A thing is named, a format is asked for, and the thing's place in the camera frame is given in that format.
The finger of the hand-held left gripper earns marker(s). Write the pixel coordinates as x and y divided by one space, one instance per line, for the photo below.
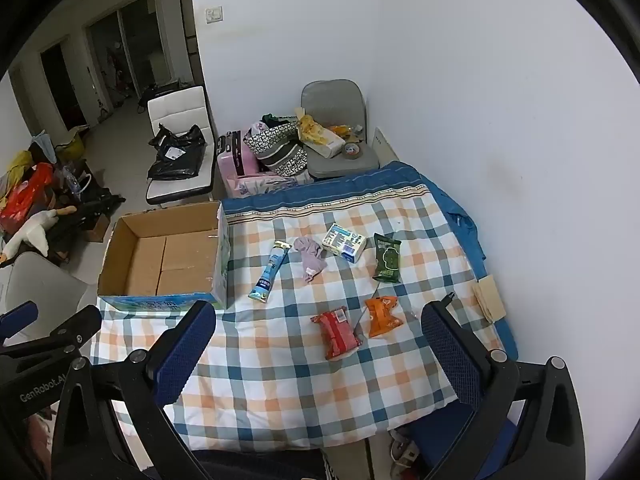
17 319
70 327

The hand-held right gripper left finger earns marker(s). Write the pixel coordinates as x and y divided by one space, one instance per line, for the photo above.
186 350

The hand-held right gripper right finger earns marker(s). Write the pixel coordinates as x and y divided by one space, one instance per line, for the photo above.
450 355

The orange packet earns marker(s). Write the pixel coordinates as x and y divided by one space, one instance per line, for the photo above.
382 316

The long blue packet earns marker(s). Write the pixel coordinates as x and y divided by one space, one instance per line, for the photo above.
270 272

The green packet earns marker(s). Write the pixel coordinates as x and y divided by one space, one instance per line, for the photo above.
387 257

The red packet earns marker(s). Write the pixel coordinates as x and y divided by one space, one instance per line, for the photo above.
335 332

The purple cloth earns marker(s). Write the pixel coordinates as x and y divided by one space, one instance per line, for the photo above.
311 257

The white blue carton box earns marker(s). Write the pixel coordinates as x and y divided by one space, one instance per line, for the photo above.
342 242

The light grey chair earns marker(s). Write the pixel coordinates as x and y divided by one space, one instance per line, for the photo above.
45 290

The white goose plush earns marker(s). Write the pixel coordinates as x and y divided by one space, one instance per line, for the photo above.
35 232

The checked blanket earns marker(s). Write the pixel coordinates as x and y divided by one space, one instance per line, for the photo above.
280 385

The small brown cardboard box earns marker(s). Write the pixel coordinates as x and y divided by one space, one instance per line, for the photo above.
97 230

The red plastic bag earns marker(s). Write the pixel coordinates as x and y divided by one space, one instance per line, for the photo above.
25 200

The black equipment pile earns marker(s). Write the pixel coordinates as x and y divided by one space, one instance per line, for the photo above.
92 207

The yellow cloth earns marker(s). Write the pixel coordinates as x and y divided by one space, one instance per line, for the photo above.
15 170

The light blue cloth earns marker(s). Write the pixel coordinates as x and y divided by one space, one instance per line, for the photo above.
44 144

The floral pink bag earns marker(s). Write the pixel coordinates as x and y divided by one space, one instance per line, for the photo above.
265 185

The pink suitcase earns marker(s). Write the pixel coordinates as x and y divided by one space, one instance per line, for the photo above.
232 165

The black plastic bag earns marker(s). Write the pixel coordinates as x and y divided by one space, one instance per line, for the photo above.
175 157

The white flat board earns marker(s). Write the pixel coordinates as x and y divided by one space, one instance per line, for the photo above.
385 142

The patterned tote bag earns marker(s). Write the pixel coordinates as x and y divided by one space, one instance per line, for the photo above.
277 147

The brown tape roll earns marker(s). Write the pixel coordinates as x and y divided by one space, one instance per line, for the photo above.
355 151

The white padded chair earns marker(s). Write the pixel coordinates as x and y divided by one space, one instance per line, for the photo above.
175 105

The dark green cloth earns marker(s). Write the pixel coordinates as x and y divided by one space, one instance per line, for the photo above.
274 120

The yellow white paper pack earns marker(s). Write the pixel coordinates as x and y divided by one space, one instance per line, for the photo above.
320 140

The black floor bag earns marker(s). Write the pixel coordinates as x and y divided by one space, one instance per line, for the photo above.
165 91

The grey cushioned chair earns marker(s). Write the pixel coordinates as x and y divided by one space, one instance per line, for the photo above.
332 97

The white light switch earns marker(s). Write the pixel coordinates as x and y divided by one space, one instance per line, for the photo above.
214 15

